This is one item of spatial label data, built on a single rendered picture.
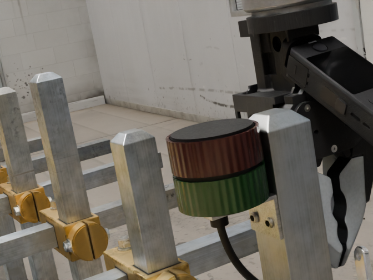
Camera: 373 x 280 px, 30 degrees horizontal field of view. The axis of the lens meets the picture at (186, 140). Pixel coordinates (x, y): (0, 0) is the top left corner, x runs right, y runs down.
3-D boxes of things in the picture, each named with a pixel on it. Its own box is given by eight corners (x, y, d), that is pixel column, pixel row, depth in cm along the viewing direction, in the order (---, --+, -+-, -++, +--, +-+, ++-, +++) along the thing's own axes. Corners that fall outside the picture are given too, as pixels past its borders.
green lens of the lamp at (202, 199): (237, 181, 49) (232, 151, 49) (288, 195, 44) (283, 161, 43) (162, 205, 47) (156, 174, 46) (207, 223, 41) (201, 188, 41)
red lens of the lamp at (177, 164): (231, 147, 49) (226, 116, 48) (282, 157, 43) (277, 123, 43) (156, 170, 46) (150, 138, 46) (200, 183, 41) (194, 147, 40)
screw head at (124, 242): (131, 242, 80) (130, 232, 79) (139, 246, 78) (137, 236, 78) (115, 248, 79) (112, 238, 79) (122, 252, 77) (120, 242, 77)
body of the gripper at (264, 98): (310, 140, 63) (291, 6, 61) (377, 150, 56) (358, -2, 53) (240, 162, 60) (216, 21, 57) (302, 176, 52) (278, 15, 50)
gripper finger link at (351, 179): (329, 241, 63) (316, 144, 61) (376, 258, 58) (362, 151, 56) (302, 253, 62) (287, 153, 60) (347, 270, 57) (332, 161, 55)
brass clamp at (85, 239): (81, 231, 104) (74, 199, 103) (116, 253, 92) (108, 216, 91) (41, 244, 101) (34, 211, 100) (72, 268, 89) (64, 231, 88)
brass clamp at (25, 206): (34, 202, 126) (28, 175, 125) (57, 216, 114) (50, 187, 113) (0, 212, 123) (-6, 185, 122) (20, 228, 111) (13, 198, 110)
